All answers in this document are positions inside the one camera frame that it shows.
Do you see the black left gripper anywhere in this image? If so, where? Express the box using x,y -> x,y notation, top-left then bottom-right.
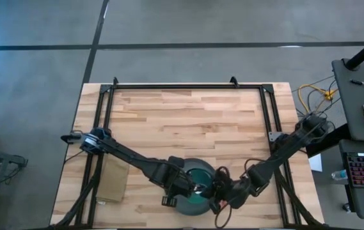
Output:
152,156 -> 207,199

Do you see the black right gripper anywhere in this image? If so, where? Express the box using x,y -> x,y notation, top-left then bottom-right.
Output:
201,179 -> 257,210

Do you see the teal green bowl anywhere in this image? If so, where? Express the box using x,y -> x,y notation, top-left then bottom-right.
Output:
186,168 -> 215,205

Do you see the grey bowl with green inside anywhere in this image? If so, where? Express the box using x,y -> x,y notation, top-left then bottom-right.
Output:
171,157 -> 218,217

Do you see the brown cardboard piece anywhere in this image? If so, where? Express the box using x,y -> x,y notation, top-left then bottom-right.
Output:
95,154 -> 131,204

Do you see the white paper sheet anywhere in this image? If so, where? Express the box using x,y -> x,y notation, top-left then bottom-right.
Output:
307,153 -> 324,173

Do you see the clear water bottle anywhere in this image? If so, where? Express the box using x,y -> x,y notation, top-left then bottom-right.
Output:
331,169 -> 349,181

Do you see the grey side table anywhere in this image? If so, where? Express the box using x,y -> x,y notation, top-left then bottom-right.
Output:
331,58 -> 364,143

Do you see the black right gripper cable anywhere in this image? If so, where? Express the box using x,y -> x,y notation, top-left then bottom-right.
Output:
214,158 -> 265,229

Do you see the silver metal bracket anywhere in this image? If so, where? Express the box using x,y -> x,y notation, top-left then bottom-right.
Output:
268,131 -> 282,143

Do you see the black aluminium table frame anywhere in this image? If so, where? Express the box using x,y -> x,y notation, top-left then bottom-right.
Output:
53,76 -> 322,230

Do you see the yellow cable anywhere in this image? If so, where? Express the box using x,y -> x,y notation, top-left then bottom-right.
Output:
297,83 -> 338,113

